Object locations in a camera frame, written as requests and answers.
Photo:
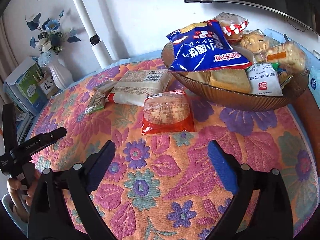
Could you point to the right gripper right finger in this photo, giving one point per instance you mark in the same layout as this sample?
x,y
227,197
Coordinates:
x,y
272,216

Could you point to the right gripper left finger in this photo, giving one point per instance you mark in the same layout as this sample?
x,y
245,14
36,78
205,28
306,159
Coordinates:
x,y
49,216

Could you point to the small green snack bar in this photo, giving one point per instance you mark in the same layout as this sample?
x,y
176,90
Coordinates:
x,y
95,104

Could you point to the small brown snack bar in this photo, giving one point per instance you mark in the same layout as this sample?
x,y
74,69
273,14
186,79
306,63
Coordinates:
x,y
104,88

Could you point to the clear bread package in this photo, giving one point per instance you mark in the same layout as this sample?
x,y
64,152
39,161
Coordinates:
x,y
135,86

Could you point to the white green snack packet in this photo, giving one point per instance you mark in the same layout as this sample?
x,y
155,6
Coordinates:
x,y
263,79

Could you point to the red round cake packet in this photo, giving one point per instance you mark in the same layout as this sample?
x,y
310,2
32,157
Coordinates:
x,y
167,112

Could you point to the amber ribbed glass bowl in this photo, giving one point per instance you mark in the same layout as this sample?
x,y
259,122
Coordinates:
x,y
247,102

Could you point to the orange cake package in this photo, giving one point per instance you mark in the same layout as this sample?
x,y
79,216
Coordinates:
x,y
288,54

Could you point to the clear cookie bag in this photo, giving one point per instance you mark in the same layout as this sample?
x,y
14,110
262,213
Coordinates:
x,y
255,41

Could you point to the blue snack chip bag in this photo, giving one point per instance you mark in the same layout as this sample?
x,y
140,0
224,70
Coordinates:
x,y
202,47

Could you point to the red striped bread bag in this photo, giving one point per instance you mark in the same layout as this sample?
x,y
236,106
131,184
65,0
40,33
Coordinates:
x,y
232,25

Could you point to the toast bread slice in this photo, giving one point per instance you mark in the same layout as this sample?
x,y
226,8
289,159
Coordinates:
x,y
230,79

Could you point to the person left hand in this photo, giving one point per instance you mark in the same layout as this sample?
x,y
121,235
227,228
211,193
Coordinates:
x,y
13,186

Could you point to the stack of books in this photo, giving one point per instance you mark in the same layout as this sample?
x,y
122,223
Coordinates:
x,y
22,123

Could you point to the blue green book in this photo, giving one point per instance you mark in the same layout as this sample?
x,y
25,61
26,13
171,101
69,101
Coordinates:
x,y
24,87

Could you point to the white ribbed vase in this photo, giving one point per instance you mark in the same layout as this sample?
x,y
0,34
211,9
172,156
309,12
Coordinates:
x,y
62,77

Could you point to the floral woven tablecloth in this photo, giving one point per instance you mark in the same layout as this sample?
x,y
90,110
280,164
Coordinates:
x,y
164,186

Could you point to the blue artificial flowers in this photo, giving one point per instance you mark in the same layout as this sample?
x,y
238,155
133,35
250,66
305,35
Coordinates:
x,y
50,39

